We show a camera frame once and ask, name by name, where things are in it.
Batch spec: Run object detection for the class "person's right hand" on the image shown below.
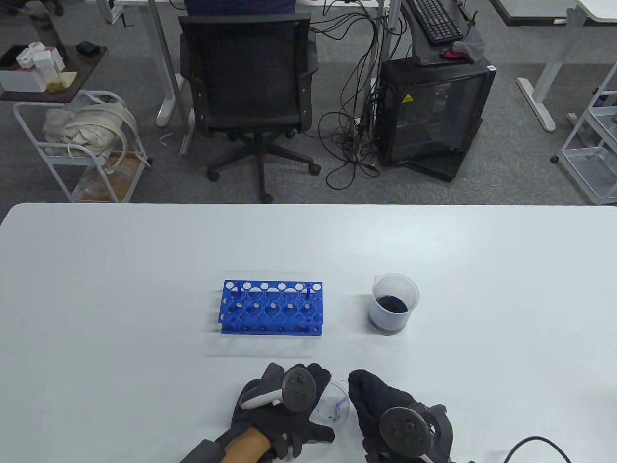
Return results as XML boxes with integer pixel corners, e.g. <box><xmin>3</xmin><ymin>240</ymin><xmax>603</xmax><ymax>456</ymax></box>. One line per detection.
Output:
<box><xmin>348</xmin><ymin>369</ymin><xmax>454</xmax><ymax>463</ymax></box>

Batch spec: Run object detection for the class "person's left hand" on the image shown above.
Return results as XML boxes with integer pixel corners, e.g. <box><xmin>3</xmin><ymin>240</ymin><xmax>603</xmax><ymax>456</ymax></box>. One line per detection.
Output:
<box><xmin>232</xmin><ymin>363</ymin><xmax>335</xmax><ymax>459</ymax></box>

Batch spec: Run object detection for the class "person's left forearm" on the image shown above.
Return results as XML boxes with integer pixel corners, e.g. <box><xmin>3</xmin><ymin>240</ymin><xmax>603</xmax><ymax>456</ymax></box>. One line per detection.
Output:
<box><xmin>219</xmin><ymin>426</ymin><xmax>273</xmax><ymax>463</ymax></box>

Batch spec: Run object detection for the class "left hand mounted controller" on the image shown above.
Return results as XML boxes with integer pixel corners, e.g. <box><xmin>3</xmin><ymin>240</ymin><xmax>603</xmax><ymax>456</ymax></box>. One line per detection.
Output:
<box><xmin>240</xmin><ymin>367</ymin><xmax>318</xmax><ymax>413</ymax></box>

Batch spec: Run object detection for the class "hand mounted controller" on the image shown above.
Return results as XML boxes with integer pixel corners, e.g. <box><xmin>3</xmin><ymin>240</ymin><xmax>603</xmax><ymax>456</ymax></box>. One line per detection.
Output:
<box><xmin>240</xmin><ymin>367</ymin><xmax>318</xmax><ymax>413</ymax></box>
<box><xmin>379</xmin><ymin>404</ymin><xmax>452</xmax><ymax>463</ymax></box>

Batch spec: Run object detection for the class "right hand mounted controller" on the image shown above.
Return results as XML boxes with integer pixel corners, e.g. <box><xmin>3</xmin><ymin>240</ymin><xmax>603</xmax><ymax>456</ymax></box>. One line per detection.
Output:
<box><xmin>379</xmin><ymin>404</ymin><xmax>452</xmax><ymax>463</ymax></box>

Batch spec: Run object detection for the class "clear beaker with dark liquid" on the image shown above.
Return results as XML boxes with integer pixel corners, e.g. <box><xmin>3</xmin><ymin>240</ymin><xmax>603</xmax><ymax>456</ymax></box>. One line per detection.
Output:
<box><xmin>369</xmin><ymin>273</ymin><xmax>420</xmax><ymax>335</ymax></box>

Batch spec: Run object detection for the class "blue test tube rack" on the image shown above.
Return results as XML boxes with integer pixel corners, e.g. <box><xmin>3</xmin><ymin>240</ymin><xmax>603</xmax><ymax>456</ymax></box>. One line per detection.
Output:
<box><xmin>220</xmin><ymin>280</ymin><xmax>323</xmax><ymax>335</ymax></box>

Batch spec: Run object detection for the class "black glass door cabinet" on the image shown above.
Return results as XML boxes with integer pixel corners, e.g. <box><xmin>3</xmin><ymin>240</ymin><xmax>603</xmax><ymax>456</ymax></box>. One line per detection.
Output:
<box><xmin>375</xmin><ymin>57</ymin><xmax>498</xmax><ymax>183</ymax></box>

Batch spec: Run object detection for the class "black mesh office chair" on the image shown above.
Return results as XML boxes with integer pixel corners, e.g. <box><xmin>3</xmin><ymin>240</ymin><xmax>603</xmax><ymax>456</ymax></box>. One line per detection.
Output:
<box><xmin>178</xmin><ymin>13</ymin><xmax>322</xmax><ymax>204</ymax></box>

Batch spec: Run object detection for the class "white desk with leg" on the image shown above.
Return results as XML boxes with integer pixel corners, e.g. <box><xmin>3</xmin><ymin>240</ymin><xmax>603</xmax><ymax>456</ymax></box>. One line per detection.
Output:
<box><xmin>491</xmin><ymin>0</ymin><xmax>617</xmax><ymax>133</ymax></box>

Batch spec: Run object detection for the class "grey cloth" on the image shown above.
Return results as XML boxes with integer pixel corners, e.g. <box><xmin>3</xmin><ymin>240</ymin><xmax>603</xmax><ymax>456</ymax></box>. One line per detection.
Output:
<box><xmin>450</xmin><ymin>25</ymin><xmax>487</xmax><ymax>63</ymax></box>

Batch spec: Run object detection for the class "white metal cart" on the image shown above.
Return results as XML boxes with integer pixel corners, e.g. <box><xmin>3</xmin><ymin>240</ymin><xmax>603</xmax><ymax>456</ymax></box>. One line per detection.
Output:
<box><xmin>13</xmin><ymin>90</ymin><xmax>154</xmax><ymax>204</ymax></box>

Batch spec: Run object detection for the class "black keyboard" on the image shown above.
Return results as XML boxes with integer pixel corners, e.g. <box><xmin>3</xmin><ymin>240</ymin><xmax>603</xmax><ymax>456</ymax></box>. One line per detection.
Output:
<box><xmin>413</xmin><ymin>0</ymin><xmax>465</xmax><ymax>47</ymax></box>

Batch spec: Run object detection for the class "beige fabric bag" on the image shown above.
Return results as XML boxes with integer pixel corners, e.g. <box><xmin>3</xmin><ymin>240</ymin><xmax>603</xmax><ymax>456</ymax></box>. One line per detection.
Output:
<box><xmin>42</xmin><ymin>103</ymin><xmax>151</xmax><ymax>168</ymax></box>

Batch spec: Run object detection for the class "dark blue seat back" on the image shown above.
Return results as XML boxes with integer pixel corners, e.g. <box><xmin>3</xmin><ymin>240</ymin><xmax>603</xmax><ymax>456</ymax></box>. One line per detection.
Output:
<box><xmin>184</xmin><ymin>0</ymin><xmax>295</xmax><ymax>16</ymax></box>

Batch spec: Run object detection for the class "brown side table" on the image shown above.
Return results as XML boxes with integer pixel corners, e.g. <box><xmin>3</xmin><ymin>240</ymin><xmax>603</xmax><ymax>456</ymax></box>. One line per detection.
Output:
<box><xmin>0</xmin><ymin>45</ymin><xmax>109</xmax><ymax>103</ymax></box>

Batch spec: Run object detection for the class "flat white box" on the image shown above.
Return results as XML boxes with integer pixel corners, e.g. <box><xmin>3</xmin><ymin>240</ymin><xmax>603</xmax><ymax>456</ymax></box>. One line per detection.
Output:
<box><xmin>0</xmin><ymin>69</ymin><xmax>50</xmax><ymax>93</ymax></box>

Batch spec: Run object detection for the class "pile of small white boxes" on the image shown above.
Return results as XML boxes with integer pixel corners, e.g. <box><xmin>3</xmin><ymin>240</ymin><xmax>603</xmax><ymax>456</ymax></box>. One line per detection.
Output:
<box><xmin>16</xmin><ymin>42</ymin><xmax>66</xmax><ymax>74</ymax></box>

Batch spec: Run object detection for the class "black cable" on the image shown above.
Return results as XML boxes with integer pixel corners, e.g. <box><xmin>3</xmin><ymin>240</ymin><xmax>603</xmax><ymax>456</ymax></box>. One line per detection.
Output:
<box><xmin>501</xmin><ymin>436</ymin><xmax>575</xmax><ymax>463</ymax></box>

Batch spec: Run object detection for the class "bundle of black cables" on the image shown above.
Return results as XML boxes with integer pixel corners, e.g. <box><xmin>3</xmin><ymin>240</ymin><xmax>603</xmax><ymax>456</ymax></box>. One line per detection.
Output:
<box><xmin>312</xmin><ymin>0</ymin><xmax>392</xmax><ymax>191</ymax></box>

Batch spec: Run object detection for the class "white wire shelf rack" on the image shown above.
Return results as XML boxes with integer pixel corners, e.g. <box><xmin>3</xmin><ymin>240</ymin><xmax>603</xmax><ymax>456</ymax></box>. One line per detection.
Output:
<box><xmin>551</xmin><ymin>60</ymin><xmax>617</xmax><ymax>206</ymax></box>

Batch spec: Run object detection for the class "white desk frame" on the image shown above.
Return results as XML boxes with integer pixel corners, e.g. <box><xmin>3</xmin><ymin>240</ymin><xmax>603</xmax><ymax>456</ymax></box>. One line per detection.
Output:
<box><xmin>95</xmin><ymin>0</ymin><xmax>195</xmax><ymax>156</ymax></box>

